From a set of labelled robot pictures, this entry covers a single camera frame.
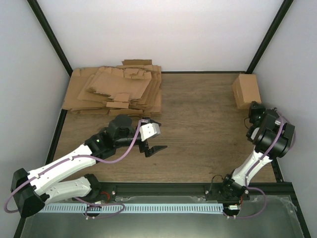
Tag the stack of flat cardboard blanks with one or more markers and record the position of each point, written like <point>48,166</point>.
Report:
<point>132,88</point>

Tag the light blue slotted strip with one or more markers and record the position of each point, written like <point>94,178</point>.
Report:
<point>193,208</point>

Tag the black left corner frame post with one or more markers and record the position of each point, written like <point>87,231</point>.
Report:
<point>39,14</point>

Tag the brown cardboard box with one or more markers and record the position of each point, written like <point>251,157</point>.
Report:
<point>245,88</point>
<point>243,105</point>

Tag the black right corner frame post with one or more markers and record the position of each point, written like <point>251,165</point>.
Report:
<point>281,13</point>

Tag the clear acrylic front plate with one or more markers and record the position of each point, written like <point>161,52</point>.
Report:
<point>278,220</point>

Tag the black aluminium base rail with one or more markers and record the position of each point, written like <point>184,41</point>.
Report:
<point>214,191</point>

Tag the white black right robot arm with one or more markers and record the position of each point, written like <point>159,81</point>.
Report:
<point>272,137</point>

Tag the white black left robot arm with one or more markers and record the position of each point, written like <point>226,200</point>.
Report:
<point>33,190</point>

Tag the black corner frame post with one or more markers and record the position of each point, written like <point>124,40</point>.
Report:
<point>281,13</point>
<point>39,14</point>

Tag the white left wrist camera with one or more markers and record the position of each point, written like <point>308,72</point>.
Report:
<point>149,130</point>

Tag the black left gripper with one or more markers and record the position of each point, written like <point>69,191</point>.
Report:
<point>150,151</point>

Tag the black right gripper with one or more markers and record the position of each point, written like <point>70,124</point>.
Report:
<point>253,109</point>

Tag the folded brown cardboard box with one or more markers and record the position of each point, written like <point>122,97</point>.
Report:
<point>243,105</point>

